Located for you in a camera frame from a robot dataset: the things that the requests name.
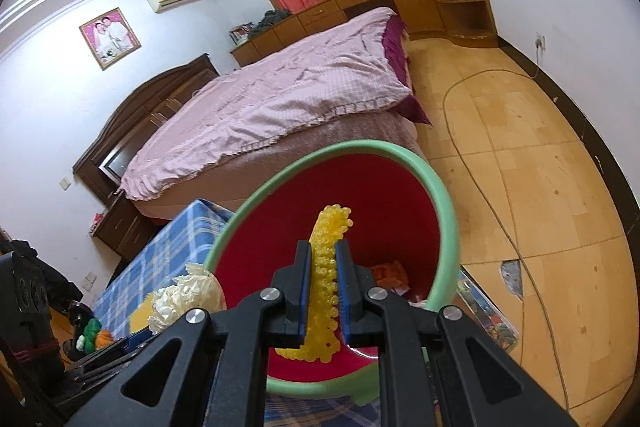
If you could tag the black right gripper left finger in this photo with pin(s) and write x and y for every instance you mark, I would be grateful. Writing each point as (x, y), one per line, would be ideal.
(208, 369)

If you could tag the orange wrapper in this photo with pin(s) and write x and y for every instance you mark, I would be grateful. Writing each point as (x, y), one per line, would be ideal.
(104, 338)

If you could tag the green red trash bin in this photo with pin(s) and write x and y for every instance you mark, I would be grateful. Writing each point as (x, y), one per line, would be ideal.
(401, 212)

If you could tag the dark wooden headboard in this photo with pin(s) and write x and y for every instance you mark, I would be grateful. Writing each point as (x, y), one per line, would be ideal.
(135, 120)

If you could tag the dark wooden nightstand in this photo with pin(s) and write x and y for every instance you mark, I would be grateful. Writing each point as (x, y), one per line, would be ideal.
(124, 229)

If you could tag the orange clear snack packet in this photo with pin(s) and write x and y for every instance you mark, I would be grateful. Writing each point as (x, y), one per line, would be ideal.
(392, 277)

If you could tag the long wooden sideboard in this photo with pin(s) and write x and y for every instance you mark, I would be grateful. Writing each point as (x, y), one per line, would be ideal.
(422, 19)

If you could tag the framed wedding photo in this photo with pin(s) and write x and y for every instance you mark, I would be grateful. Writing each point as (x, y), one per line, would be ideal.
(109, 37)

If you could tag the dark clothes pile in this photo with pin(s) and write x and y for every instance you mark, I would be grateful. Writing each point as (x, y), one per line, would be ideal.
(271, 18)

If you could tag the blue plaid tablecloth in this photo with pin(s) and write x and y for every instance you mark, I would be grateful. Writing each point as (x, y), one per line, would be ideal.
(188, 238)

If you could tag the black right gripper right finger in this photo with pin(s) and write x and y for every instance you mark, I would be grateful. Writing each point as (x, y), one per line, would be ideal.
(436, 368)

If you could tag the green clover toy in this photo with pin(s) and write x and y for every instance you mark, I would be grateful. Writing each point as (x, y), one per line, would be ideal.
(86, 341)

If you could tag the pink bed quilt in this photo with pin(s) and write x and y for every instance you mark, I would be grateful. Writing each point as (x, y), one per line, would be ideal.
(350, 82)

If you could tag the corner wooden shelf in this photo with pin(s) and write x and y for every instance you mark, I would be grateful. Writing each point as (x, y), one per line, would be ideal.
(469, 23)

